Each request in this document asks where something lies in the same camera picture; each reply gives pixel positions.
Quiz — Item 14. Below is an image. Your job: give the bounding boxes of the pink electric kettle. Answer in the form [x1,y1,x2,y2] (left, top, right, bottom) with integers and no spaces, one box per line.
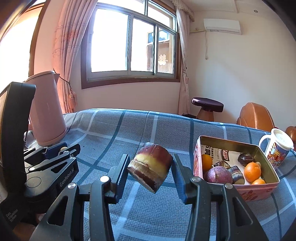
[25,70,66,146]

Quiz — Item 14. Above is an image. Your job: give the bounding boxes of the white lidded cartoon mug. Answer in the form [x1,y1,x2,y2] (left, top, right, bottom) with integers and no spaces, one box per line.
[258,128,294,170]

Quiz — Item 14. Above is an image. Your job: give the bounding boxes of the purple round fruit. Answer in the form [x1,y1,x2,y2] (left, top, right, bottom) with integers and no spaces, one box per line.
[204,166,233,184]

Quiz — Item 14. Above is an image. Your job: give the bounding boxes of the pink left curtain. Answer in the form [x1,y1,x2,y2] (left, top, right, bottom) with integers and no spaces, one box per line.
[52,0,97,113]

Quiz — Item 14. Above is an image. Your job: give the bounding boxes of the brown leather armchair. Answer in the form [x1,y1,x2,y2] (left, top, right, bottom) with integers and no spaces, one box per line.
[236,102,275,132]

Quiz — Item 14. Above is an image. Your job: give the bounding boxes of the dark cushioned round stool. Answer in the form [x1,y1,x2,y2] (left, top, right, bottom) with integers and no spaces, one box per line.
[191,97,224,121]

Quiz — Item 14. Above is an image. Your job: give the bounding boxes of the blue plaid tablecloth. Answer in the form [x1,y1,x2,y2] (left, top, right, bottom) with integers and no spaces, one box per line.
[63,109,295,240]

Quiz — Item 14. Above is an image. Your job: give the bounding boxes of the large orange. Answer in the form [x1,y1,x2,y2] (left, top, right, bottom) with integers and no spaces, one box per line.
[244,162,261,183]

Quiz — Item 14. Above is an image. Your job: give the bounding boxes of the small orange tangerine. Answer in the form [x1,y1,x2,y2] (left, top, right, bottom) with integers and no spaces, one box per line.
[201,154,213,173]

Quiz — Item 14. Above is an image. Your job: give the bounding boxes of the pink metal tin box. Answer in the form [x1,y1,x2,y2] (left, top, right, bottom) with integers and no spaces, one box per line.
[192,136,280,201]

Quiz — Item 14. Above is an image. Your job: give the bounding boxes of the window with metal frame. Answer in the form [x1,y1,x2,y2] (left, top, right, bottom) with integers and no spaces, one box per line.
[81,1,181,89]

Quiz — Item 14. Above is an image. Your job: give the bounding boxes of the pink curtain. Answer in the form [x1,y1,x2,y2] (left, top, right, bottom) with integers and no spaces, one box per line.
[52,0,97,113]
[171,0,195,115]

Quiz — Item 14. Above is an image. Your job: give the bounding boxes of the dark wrinkled passion fruit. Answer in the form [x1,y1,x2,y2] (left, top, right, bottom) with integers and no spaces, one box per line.
[237,153,254,167]

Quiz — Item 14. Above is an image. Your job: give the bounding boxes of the small orange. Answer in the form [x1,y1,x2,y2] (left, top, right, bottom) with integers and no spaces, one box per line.
[252,179,266,185]

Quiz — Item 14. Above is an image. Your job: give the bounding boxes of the white wall air conditioner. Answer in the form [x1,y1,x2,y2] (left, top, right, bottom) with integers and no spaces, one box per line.
[204,19,242,35]

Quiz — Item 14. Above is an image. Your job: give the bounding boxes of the printed paper tin liner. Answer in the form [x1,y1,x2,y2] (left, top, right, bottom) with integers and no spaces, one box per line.
[201,145,245,173]

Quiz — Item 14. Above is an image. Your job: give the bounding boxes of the pink right curtain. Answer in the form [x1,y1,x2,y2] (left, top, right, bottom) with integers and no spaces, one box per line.
[171,0,195,115]

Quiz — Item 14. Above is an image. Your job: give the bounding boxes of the purple sugarcane piece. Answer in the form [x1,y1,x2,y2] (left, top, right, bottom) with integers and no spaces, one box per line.
[127,142,173,194]

